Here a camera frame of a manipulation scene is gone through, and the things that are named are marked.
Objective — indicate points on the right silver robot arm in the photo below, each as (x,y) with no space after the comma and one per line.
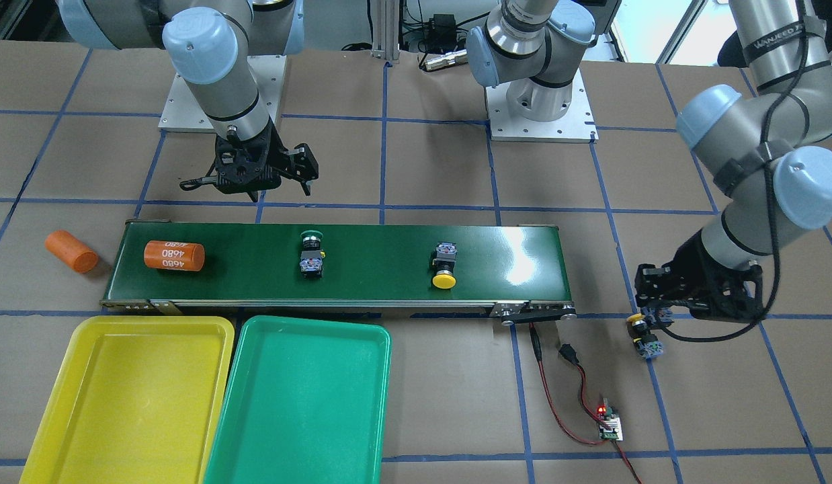
(209,44)

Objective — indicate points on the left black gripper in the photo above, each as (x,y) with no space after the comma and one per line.
(693,267)

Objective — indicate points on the plain orange cylinder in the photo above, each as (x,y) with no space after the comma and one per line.
(71,251)

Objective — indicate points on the yellow plastic tray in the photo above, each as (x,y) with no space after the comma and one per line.
(137,400)

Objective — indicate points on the green push button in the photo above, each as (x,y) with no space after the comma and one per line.
(311,254)

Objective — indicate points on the orange cylinder with label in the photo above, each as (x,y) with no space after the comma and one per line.
(173,255)

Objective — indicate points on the small controller circuit board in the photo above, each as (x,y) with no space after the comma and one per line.
(609,422)

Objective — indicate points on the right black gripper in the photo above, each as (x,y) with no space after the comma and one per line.
(302,163)

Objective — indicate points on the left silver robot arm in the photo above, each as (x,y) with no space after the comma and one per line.
(763,152)

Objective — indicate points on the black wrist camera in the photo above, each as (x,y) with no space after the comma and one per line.
(302,167)

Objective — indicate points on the green plastic tray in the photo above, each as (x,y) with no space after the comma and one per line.
(305,403)

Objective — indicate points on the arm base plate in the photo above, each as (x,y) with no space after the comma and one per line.
(187,106)
(522,111)

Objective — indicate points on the yellow mushroom push button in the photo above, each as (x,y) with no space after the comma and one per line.
(443,264)

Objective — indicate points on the green conveyor belt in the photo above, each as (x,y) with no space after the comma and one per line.
(514,274)

